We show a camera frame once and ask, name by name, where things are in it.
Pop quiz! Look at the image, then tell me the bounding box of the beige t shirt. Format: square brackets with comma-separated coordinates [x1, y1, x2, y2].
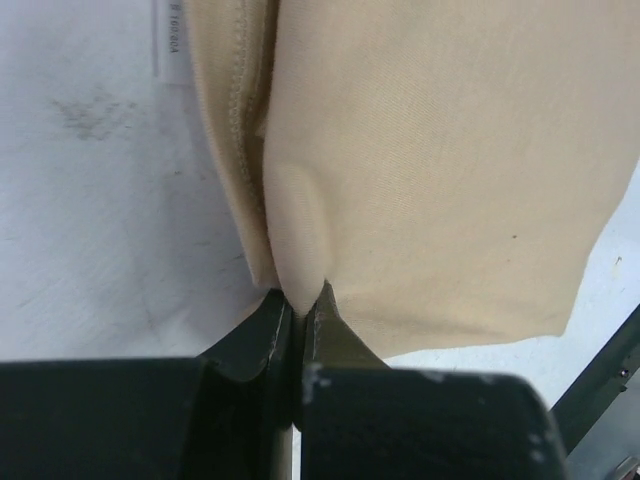
[186, 1, 639, 356]

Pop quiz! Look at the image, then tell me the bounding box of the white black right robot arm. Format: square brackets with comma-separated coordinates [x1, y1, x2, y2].
[552, 309, 639, 479]

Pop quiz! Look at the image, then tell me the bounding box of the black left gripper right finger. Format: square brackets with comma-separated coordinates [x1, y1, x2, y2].
[298, 286, 567, 479]

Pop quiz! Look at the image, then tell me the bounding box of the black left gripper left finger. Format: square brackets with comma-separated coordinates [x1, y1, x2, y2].
[1, 291, 292, 479]

